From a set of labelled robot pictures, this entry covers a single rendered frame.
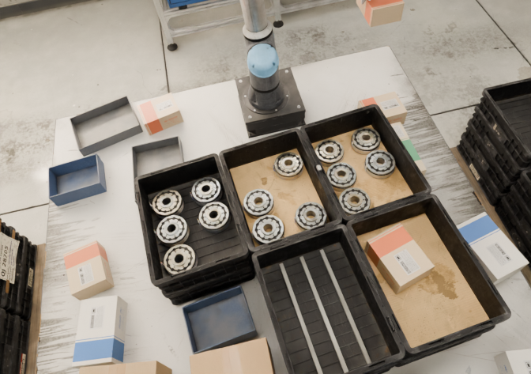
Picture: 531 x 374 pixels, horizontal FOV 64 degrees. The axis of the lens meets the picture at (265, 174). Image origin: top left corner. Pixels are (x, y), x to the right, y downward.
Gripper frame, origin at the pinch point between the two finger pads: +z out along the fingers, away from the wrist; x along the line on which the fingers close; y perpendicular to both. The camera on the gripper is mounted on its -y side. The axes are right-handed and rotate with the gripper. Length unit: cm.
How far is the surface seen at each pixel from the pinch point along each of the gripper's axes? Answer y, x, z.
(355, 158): 49, -24, 27
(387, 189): 65, -18, 27
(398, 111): 28.7, 1.9, 32.1
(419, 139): 39, 8, 40
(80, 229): 44, -130, 40
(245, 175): 46, -64, 27
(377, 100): 21.0, -4.2, 32.1
